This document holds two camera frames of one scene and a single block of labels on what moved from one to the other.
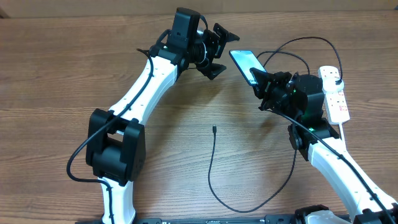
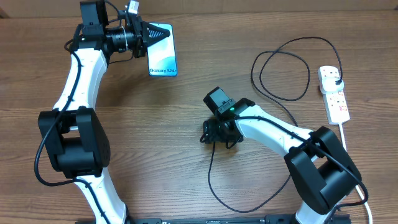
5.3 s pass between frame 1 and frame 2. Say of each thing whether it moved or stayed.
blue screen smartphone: moved
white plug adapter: stayed
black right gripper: moved
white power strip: stayed
